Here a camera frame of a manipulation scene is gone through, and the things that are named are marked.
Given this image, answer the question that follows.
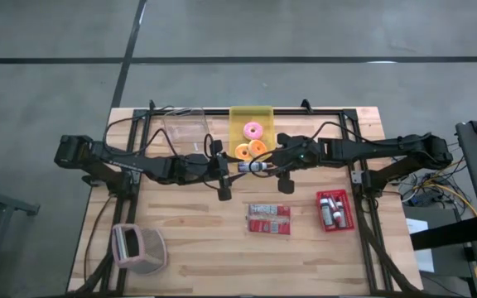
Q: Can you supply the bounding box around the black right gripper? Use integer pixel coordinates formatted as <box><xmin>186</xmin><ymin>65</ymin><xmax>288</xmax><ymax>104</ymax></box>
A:
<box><xmin>263</xmin><ymin>132</ymin><xmax>321</xmax><ymax>195</ymax></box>

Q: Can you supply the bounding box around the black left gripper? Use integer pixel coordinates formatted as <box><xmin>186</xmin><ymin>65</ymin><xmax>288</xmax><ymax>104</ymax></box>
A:
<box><xmin>203</xmin><ymin>139</ymin><xmax>248</xmax><ymax>203</ymax></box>

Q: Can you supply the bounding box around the black bottle white cap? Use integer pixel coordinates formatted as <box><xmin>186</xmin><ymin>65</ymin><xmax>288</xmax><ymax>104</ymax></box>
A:
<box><xmin>237</xmin><ymin>161</ymin><xmax>269</xmax><ymax>174</ymax></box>
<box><xmin>320</xmin><ymin>197</ymin><xmax>333</xmax><ymax>227</ymax></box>

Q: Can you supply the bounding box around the pink frosted toy donut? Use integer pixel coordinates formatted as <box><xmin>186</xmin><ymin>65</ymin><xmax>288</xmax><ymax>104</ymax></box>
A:
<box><xmin>243</xmin><ymin>121</ymin><xmax>265</xmax><ymax>142</ymax></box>

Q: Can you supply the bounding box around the yellow plastic bin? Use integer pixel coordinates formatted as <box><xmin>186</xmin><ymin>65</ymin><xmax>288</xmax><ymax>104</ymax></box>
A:
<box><xmin>229</xmin><ymin>105</ymin><xmax>276</xmax><ymax>163</ymax></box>

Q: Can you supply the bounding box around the red snack package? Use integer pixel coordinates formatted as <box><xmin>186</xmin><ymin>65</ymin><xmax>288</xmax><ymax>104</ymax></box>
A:
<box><xmin>246</xmin><ymin>203</ymin><xmax>292</xmax><ymax>236</ymax></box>

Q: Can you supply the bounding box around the light red dropper bottle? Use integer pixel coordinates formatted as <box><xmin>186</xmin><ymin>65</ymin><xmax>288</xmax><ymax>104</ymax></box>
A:
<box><xmin>334</xmin><ymin>206</ymin><xmax>349</xmax><ymax>230</ymax></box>

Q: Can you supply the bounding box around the clear plastic bin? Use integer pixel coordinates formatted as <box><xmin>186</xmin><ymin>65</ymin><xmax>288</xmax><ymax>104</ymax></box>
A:
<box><xmin>162</xmin><ymin>107</ymin><xmax>206</xmax><ymax>157</ymax></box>

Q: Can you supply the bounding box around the red plastic basket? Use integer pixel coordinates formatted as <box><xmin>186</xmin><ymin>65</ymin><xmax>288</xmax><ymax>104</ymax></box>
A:
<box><xmin>316</xmin><ymin>189</ymin><xmax>355</xmax><ymax>233</ymax></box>

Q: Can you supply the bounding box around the pink mesh basket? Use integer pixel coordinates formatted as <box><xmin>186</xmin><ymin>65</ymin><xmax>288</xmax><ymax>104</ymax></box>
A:
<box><xmin>111</xmin><ymin>223</ymin><xmax>168</xmax><ymax>276</ymax></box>

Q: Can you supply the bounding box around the white paper sheet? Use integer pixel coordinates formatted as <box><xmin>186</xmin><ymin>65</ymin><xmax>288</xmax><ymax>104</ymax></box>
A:
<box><xmin>405</xmin><ymin>218</ymin><xmax>436</xmax><ymax>273</ymax></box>

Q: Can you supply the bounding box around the black aluminium table frame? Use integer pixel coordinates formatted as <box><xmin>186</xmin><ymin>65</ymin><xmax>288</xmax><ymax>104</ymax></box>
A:
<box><xmin>72</xmin><ymin>106</ymin><xmax>422</xmax><ymax>297</ymax></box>

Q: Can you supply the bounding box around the tangled cable bundle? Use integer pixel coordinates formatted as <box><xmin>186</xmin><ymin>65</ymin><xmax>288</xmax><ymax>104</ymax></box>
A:
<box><xmin>399</xmin><ymin>173</ymin><xmax>477</xmax><ymax>219</ymax></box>

